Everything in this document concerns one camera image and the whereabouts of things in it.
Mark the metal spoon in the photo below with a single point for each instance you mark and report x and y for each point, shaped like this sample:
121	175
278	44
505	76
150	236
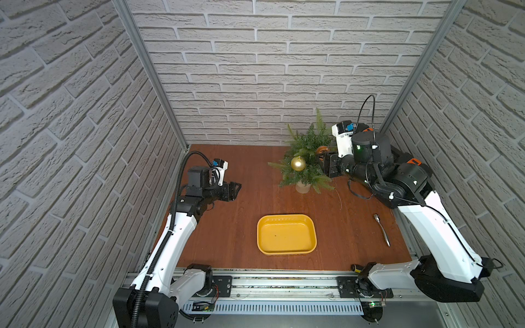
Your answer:
385	235

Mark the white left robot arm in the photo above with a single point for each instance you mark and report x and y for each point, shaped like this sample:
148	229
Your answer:
172	246

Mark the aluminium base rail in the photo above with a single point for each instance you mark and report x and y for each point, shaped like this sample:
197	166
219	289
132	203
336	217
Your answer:
200	293

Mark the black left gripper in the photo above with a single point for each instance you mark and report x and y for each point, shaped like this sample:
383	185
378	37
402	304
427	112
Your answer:
229	190

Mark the black plastic tool case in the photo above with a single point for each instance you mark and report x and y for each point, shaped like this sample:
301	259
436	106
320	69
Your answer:
410	173

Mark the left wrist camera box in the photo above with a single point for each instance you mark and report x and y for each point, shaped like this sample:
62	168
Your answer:
219	168

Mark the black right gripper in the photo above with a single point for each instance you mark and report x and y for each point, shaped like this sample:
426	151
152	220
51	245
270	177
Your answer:
329	162

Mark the matte gold ball ornament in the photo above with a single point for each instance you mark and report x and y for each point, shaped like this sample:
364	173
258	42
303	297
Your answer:
298	163

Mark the shiny brown ball ornament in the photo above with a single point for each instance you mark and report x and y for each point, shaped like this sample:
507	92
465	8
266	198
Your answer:
321	150

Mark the yellow plastic tray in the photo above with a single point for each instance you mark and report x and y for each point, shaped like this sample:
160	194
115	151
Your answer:
286	235

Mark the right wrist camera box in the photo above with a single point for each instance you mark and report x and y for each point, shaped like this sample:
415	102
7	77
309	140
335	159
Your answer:
343	132

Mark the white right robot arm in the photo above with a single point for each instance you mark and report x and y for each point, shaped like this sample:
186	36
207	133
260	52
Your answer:
452	272

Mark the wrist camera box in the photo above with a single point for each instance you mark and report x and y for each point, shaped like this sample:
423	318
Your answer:
219	168
343	132

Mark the small green christmas tree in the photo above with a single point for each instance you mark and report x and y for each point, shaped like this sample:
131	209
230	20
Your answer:
304	145

